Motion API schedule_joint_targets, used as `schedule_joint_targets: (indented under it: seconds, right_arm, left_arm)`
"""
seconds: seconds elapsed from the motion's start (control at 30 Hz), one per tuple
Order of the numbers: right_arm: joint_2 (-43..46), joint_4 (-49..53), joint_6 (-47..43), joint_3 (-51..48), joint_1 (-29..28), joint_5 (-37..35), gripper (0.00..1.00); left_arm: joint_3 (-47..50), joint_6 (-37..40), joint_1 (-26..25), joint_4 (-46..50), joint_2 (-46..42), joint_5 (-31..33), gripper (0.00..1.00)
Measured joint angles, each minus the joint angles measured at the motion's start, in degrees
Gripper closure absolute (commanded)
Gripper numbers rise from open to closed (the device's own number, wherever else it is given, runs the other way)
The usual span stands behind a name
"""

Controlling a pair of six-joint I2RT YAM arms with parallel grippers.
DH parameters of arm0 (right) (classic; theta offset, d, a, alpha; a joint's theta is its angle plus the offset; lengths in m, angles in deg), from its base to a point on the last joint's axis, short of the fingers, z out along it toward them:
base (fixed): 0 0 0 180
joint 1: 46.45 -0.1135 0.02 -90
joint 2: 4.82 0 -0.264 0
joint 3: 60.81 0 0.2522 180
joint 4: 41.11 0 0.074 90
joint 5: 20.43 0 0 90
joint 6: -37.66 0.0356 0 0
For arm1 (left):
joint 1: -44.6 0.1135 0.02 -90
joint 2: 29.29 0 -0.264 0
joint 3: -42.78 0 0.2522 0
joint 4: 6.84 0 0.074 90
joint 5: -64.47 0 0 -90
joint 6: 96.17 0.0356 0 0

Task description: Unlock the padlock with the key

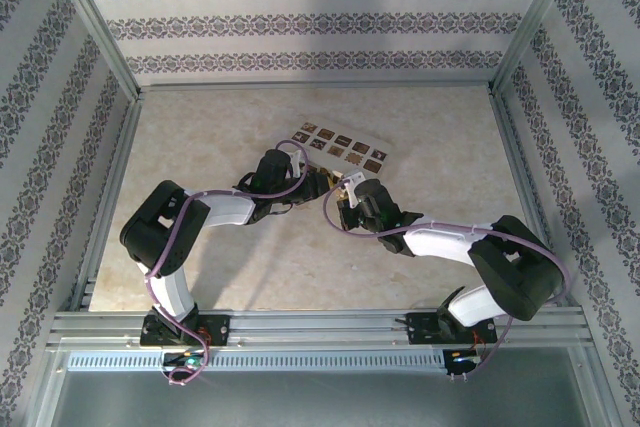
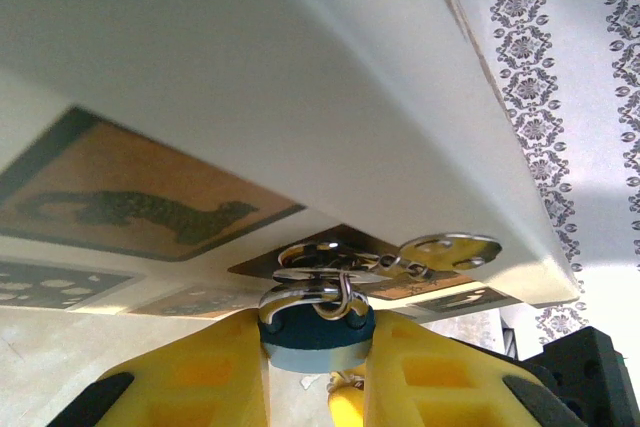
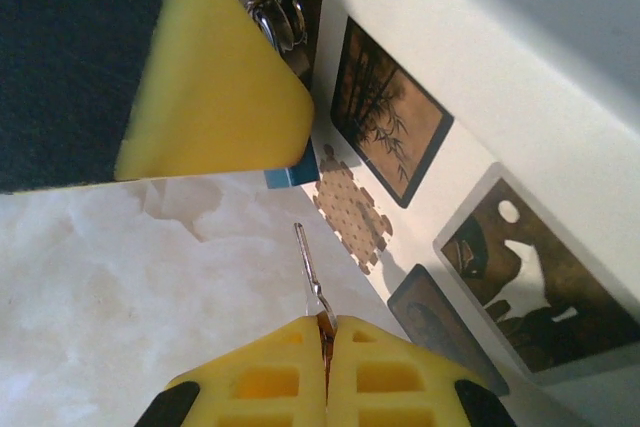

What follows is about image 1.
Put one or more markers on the aluminium frame post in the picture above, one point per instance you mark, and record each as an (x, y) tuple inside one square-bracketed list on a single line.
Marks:
[(537, 22), (94, 22)]

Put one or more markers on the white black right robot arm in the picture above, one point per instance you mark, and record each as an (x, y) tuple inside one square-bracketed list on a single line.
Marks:
[(440, 242)]

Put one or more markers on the aluminium frame side rail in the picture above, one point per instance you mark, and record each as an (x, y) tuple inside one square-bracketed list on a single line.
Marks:
[(111, 187), (522, 172)]

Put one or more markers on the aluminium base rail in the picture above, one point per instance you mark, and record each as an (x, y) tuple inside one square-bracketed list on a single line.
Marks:
[(310, 324)]

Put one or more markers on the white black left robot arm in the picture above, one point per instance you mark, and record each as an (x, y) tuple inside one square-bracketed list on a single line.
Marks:
[(225, 209)]

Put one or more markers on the wooden box with picture tiles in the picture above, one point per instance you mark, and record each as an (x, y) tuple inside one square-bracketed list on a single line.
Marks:
[(345, 147)]

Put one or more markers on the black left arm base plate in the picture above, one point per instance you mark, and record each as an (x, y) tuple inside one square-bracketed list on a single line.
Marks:
[(220, 329)]

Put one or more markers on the aluminium frame back rail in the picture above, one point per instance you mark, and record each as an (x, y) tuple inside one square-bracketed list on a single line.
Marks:
[(310, 87)]

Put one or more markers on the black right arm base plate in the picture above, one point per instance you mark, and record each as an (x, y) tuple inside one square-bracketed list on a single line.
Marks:
[(420, 329)]

